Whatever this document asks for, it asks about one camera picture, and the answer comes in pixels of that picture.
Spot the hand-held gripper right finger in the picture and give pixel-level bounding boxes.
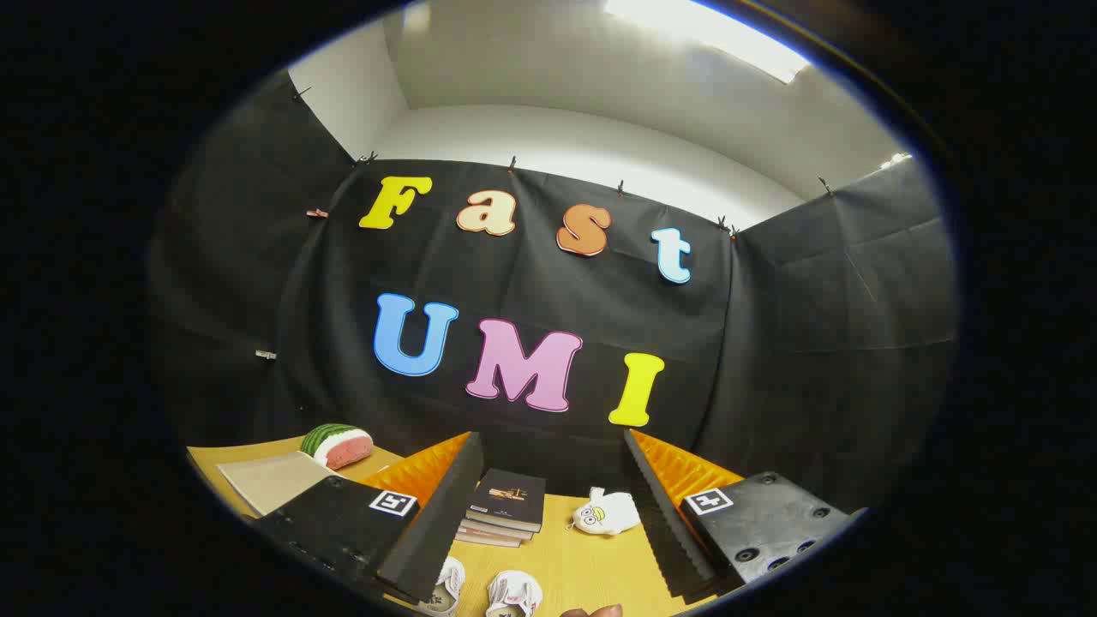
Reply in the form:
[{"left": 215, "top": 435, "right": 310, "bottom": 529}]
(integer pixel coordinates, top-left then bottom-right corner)
[{"left": 623, "top": 428, "right": 866, "bottom": 605}]

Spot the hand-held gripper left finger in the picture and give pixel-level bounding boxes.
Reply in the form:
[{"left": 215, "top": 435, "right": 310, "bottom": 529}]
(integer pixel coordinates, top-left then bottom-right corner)
[{"left": 249, "top": 431, "right": 485, "bottom": 605}]

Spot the white canvas shoe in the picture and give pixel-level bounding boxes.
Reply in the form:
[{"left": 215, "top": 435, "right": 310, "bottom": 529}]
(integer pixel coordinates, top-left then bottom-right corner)
[
  {"left": 420, "top": 557, "right": 466, "bottom": 616},
  {"left": 486, "top": 570, "right": 543, "bottom": 617}
]

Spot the beige fabric storage box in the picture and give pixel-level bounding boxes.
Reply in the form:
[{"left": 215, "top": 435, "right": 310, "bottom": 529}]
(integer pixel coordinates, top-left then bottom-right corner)
[{"left": 216, "top": 452, "right": 344, "bottom": 518}]

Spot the reddish brown book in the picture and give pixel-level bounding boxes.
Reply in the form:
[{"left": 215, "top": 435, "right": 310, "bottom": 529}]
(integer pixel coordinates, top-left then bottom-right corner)
[{"left": 454, "top": 528, "right": 524, "bottom": 548}]

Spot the dark brown book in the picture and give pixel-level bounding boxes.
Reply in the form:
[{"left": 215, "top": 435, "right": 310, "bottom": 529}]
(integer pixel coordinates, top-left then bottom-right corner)
[{"left": 463, "top": 517, "right": 537, "bottom": 542}]

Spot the white cartoon plush pouch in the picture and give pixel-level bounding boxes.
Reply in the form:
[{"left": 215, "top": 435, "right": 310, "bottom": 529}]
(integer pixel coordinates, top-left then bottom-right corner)
[{"left": 568, "top": 487, "right": 642, "bottom": 537}]

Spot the black cover book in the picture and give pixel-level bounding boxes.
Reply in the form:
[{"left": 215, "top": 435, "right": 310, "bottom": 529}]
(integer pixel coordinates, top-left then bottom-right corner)
[{"left": 467, "top": 469, "right": 547, "bottom": 533}]

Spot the watermelon slice plush toy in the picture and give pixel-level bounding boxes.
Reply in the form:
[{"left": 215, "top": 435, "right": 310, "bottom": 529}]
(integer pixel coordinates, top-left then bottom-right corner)
[{"left": 300, "top": 423, "right": 375, "bottom": 470}]

